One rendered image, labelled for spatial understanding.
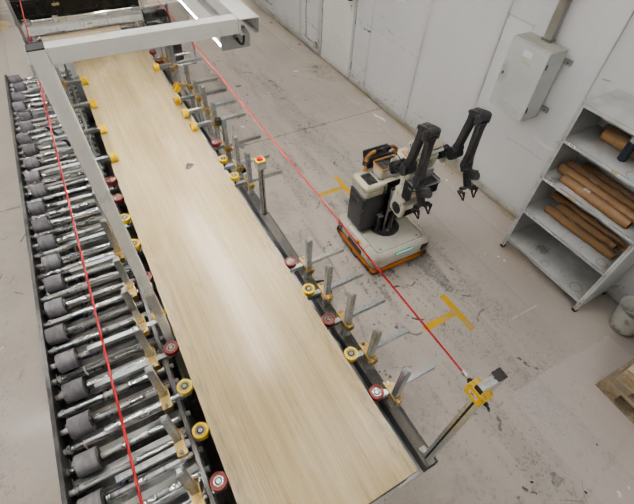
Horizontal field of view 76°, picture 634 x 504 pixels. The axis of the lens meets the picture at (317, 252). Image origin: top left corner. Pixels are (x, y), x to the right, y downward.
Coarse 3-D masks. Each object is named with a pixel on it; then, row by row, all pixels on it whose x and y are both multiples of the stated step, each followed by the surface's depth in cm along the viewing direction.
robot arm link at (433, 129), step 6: (420, 126) 254; (426, 126) 251; (432, 126) 252; (420, 132) 256; (432, 132) 248; (438, 132) 250; (420, 138) 259; (414, 144) 266; (420, 144) 264; (414, 150) 268; (408, 156) 276; (414, 156) 272; (408, 162) 278; (414, 162) 278; (402, 168) 283; (402, 174) 285
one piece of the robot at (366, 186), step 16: (368, 160) 342; (352, 176) 349; (368, 176) 346; (400, 176) 348; (352, 192) 359; (368, 192) 338; (384, 192) 348; (352, 208) 370; (368, 208) 353; (384, 208) 362; (368, 224) 370; (384, 224) 373
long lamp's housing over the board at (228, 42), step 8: (184, 0) 176; (192, 0) 170; (200, 0) 167; (192, 8) 170; (200, 8) 164; (208, 8) 162; (200, 16) 164; (208, 16) 159; (248, 32) 155; (224, 40) 153; (232, 40) 154; (240, 40) 155; (248, 40) 157; (224, 48) 155; (232, 48) 156
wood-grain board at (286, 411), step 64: (128, 64) 442; (128, 128) 363; (128, 192) 308; (192, 192) 311; (192, 256) 269; (256, 256) 272; (192, 320) 238; (256, 320) 239; (320, 320) 241; (256, 384) 214; (320, 384) 216; (256, 448) 194; (320, 448) 195; (384, 448) 196
